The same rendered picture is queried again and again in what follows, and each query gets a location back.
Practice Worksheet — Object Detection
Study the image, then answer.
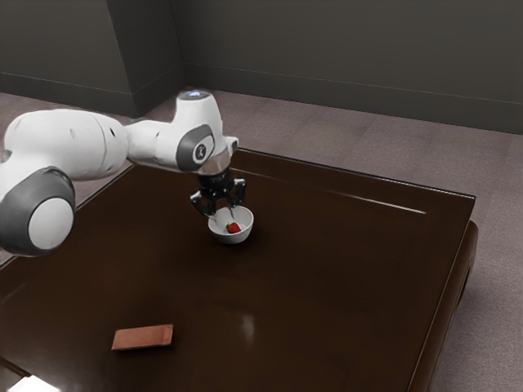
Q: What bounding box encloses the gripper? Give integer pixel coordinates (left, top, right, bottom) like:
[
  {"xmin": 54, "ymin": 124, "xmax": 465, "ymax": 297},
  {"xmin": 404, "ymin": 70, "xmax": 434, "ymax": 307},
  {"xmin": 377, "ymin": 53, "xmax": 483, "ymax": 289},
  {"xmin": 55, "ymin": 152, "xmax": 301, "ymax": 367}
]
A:
[{"xmin": 189, "ymin": 165, "xmax": 248, "ymax": 221}]

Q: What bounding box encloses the white bowl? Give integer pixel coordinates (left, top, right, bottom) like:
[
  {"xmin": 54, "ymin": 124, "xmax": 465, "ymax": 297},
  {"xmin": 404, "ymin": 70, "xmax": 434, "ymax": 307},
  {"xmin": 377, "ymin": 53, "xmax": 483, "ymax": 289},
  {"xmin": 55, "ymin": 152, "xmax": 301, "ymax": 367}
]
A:
[{"xmin": 208, "ymin": 206, "xmax": 254, "ymax": 246}]

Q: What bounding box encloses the flat terracotta block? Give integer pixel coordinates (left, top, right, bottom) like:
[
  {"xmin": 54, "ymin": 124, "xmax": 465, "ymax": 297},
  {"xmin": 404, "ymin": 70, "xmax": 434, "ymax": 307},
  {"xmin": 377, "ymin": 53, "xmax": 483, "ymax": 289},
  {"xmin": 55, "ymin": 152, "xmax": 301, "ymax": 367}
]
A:
[{"xmin": 111, "ymin": 323, "xmax": 174, "ymax": 352}]

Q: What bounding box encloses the white flat object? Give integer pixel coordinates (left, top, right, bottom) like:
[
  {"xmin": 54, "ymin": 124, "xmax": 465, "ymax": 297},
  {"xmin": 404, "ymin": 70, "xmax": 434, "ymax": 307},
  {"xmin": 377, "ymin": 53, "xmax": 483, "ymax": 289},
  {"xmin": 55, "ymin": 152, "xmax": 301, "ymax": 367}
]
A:
[{"xmin": 0, "ymin": 376, "xmax": 51, "ymax": 392}]

